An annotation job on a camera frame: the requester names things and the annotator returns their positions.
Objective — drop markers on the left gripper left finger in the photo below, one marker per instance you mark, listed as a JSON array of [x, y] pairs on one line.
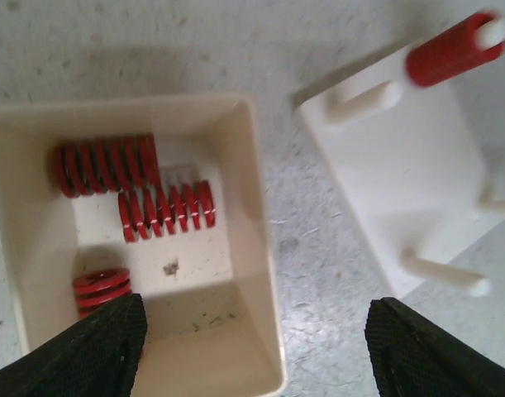
[[97, 356]]

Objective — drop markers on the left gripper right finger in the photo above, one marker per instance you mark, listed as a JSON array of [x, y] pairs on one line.
[[411, 356]]

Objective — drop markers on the white spring tray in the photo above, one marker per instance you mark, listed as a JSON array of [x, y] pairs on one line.
[[213, 323]]

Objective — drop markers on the red large spring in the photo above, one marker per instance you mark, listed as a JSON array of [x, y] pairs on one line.
[[477, 40]]

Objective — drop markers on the white four-peg base plate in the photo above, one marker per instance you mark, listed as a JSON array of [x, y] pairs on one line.
[[409, 171]]

